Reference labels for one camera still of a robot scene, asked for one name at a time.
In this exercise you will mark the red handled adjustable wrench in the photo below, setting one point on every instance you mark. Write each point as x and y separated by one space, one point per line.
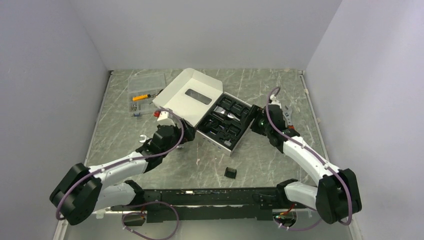
287 113

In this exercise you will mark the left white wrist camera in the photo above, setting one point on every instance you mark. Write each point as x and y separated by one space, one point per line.
163 118

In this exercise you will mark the black comb guard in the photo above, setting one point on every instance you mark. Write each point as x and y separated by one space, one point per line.
230 173

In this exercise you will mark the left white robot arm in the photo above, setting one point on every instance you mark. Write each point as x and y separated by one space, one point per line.
86 189

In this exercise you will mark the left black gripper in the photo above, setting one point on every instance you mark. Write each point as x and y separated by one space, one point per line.
190 131

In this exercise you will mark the silver combination wrench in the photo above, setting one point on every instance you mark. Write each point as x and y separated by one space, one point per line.
143 138

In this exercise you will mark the white hair clipper box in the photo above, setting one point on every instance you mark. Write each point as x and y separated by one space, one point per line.
193 95

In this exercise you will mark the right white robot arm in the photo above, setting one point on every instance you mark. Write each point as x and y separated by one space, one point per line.
336 194

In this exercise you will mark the clear plastic organizer box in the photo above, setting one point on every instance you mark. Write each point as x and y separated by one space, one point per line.
141 90

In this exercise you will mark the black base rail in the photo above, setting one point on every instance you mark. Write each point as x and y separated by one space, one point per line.
260 203

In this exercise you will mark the black silver hair clipper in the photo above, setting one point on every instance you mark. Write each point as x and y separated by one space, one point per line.
222 111

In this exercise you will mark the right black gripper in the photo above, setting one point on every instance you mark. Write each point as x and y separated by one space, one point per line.
256 112

